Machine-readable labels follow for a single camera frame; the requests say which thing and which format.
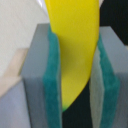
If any gripper green padded right finger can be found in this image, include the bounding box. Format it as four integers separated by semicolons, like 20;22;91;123
89;27;128;128

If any yellow toy banana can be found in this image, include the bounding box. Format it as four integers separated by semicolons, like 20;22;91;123
45;0;99;110

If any gripper green padded left finger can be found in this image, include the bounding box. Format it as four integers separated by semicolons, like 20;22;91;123
0;24;62;128

